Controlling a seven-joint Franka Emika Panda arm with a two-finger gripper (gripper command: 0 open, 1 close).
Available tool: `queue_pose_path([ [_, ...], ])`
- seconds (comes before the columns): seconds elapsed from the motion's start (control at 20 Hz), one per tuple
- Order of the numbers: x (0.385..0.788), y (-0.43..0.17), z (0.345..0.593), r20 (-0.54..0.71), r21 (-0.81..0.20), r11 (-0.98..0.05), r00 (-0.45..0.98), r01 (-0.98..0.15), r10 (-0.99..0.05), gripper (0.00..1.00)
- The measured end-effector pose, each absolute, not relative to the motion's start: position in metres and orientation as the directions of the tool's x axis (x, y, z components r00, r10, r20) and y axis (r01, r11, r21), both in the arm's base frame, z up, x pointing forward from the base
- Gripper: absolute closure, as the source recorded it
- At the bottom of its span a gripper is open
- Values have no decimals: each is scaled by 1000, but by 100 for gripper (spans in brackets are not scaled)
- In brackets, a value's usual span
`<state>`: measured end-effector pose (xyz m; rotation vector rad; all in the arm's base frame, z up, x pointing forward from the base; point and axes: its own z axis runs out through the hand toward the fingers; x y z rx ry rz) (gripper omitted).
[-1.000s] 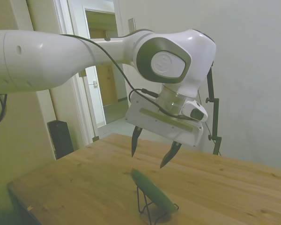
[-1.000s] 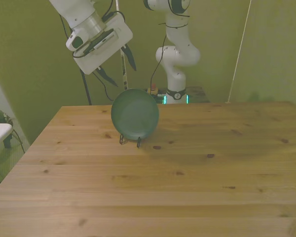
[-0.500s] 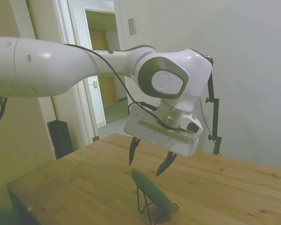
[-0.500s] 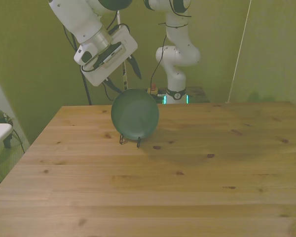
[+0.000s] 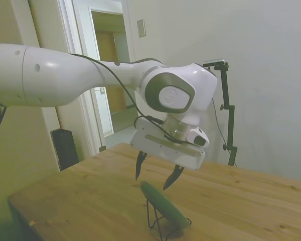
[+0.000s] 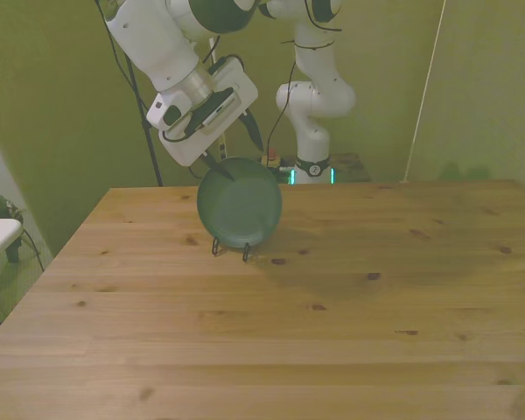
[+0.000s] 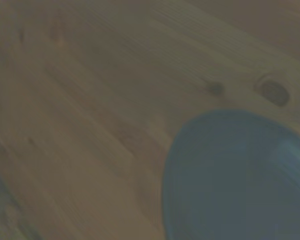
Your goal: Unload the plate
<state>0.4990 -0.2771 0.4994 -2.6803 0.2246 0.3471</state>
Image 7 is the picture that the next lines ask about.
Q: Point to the teal round plate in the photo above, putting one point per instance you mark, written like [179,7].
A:
[240,180]

